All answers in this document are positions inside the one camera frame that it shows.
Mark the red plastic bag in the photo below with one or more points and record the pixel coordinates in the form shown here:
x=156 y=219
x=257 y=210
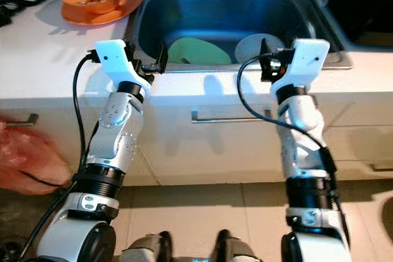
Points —
x=24 y=157

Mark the robot left leg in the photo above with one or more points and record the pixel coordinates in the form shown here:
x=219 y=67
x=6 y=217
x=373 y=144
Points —
x=147 y=251

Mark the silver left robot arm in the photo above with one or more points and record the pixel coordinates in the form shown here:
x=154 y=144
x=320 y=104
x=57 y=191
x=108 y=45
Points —
x=116 y=139

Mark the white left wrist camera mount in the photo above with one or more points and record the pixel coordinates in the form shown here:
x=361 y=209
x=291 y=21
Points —
x=113 y=59

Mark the white kitchen cabinet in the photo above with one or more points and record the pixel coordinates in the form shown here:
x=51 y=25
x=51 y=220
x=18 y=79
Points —
x=233 y=151

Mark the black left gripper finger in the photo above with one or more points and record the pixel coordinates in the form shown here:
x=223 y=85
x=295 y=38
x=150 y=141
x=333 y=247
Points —
x=162 y=62

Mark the green plate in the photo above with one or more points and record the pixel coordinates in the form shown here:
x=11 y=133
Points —
x=196 y=52

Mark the orange plate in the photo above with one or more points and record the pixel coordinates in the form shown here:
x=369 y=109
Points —
x=128 y=9

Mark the dark appliance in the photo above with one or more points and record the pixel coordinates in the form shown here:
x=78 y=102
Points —
x=362 y=4

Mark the steel kitchen sink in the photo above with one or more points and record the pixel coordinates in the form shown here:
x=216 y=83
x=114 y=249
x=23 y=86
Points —
x=227 y=10

